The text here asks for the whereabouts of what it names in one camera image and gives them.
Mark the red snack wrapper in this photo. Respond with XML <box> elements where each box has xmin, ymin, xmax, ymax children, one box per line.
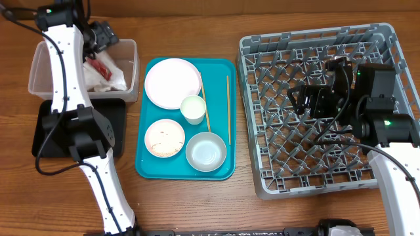
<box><xmin>87</xmin><ymin>58</ymin><xmax>112</xmax><ymax>81</ymax></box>

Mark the white paper napkin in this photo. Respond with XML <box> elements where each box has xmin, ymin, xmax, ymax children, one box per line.
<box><xmin>83</xmin><ymin>51</ymin><xmax>127</xmax><ymax>92</ymax></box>

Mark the pale green plastic cup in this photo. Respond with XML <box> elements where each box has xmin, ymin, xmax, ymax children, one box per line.
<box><xmin>180</xmin><ymin>95</ymin><xmax>207</xmax><ymax>125</ymax></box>

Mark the small pink bowl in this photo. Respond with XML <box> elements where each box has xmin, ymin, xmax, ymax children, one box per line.
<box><xmin>144</xmin><ymin>119</ymin><xmax>185</xmax><ymax>158</ymax></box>

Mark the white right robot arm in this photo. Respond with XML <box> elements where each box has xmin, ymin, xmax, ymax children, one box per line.
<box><xmin>287</xmin><ymin>57</ymin><xmax>419</xmax><ymax>235</ymax></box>

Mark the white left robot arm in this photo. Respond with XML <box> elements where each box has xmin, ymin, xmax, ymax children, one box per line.
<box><xmin>25</xmin><ymin>1</ymin><xmax>144</xmax><ymax>235</ymax></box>

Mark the clear plastic waste bin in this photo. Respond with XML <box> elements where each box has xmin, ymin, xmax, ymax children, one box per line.
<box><xmin>28</xmin><ymin>39</ymin><xmax>140</xmax><ymax>102</ymax></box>

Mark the grey dishwasher rack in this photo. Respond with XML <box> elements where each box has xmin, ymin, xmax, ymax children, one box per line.
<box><xmin>238</xmin><ymin>23</ymin><xmax>419</xmax><ymax>200</ymax></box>

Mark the wooden chopstick right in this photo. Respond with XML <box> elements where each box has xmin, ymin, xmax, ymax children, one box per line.
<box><xmin>226</xmin><ymin>75</ymin><xmax>231</xmax><ymax>145</ymax></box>

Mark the wooden chopstick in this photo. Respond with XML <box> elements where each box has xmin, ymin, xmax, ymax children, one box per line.
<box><xmin>199</xmin><ymin>72</ymin><xmax>211</xmax><ymax>132</ymax></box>
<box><xmin>226</xmin><ymin>75</ymin><xmax>231</xmax><ymax>145</ymax></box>

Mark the large pink plate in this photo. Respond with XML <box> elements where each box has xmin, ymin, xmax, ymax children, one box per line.
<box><xmin>144</xmin><ymin>58</ymin><xmax>201</xmax><ymax>109</ymax></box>

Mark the teal plastic tray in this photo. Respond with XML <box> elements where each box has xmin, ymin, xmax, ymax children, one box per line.
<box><xmin>135</xmin><ymin>58</ymin><xmax>236</xmax><ymax>180</ymax></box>

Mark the wooden chopstick left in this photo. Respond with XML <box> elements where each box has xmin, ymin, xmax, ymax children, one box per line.
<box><xmin>199</xmin><ymin>72</ymin><xmax>211</xmax><ymax>132</ymax></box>

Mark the grey green bowl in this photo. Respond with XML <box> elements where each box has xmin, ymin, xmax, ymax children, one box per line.
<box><xmin>186</xmin><ymin>132</ymin><xmax>227</xmax><ymax>172</ymax></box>

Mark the black plastic tray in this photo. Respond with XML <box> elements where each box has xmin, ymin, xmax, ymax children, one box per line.
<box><xmin>31</xmin><ymin>98</ymin><xmax>127</xmax><ymax>158</ymax></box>

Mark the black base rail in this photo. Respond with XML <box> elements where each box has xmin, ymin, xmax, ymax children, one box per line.
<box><xmin>116</xmin><ymin>219</ymin><xmax>375</xmax><ymax>236</ymax></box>

